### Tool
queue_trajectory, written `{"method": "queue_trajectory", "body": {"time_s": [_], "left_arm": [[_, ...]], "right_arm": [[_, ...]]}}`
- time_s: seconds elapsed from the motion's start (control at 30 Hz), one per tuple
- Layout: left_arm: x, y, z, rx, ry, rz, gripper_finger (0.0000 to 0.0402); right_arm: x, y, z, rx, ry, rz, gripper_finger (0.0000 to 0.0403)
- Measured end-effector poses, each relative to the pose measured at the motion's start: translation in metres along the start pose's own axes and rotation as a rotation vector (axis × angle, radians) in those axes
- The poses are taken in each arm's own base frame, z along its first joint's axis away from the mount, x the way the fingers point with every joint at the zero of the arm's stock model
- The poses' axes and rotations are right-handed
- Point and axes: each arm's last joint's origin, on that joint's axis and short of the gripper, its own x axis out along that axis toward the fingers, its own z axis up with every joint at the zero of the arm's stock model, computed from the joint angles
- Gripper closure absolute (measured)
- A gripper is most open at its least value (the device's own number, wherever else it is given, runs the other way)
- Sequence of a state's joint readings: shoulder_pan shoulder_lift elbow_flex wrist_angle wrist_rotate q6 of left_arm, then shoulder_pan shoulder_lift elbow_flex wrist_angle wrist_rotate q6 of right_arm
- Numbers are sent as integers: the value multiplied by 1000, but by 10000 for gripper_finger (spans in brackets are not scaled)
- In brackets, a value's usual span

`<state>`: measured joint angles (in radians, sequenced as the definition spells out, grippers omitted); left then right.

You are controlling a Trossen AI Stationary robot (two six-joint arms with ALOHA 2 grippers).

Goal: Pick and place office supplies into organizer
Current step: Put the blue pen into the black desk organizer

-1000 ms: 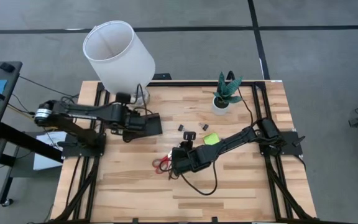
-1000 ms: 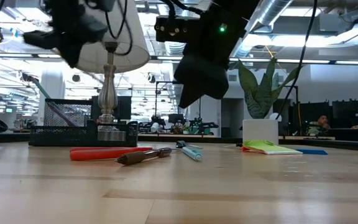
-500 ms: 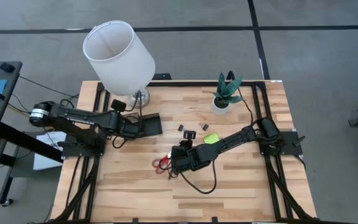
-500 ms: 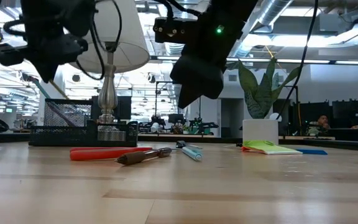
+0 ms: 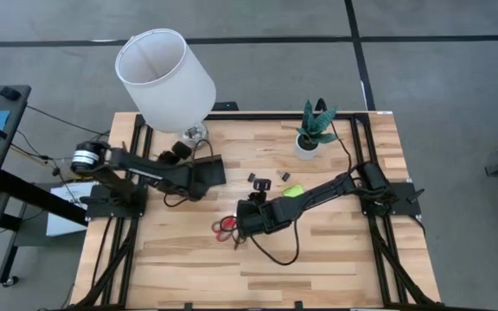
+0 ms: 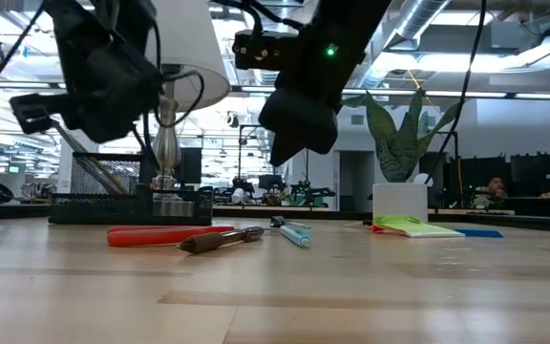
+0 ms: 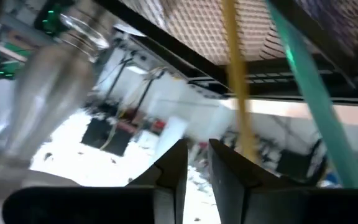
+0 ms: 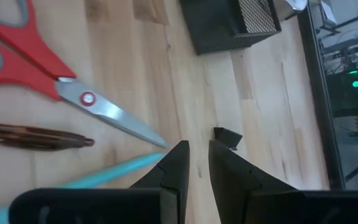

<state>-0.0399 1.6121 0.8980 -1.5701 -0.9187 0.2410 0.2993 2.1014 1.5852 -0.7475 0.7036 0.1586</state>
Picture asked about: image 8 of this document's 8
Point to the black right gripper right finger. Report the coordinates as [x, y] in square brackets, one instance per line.
[228, 174]

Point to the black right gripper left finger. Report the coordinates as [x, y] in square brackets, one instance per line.
[176, 168]

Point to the teal pen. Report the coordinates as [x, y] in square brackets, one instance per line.
[110, 174]

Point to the brown pen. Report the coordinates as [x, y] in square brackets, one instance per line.
[36, 138]

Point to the black mesh desk organizer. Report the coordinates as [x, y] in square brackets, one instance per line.
[216, 28]

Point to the black binder clip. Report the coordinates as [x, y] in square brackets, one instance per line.
[228, 137]

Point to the computer with green light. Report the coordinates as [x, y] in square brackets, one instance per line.
[350, 93]

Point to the black aluminium table frame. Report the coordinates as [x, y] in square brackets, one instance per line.
[322, 109]

